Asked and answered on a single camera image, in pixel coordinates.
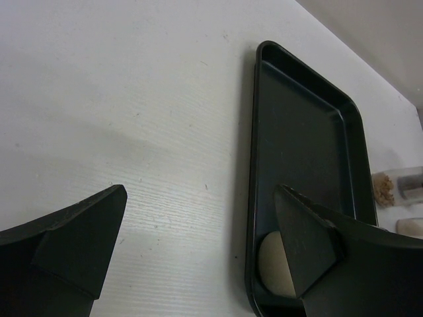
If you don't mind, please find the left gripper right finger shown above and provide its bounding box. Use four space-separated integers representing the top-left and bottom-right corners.
274 186 422 316

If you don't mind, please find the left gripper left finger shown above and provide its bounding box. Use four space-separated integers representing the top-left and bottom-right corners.
1 185 128 316

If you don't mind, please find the black rectangular tray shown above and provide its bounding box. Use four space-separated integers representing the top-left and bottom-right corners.
245 41 377 316

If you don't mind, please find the small black pepper bottle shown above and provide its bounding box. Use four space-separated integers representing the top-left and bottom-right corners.
371 166 422 208

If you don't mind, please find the white powder bottle black cap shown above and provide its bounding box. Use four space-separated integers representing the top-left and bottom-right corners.
258 231 296 298

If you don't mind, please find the yellow cap spice bottle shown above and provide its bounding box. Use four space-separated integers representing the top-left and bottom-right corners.
396 218 423 239

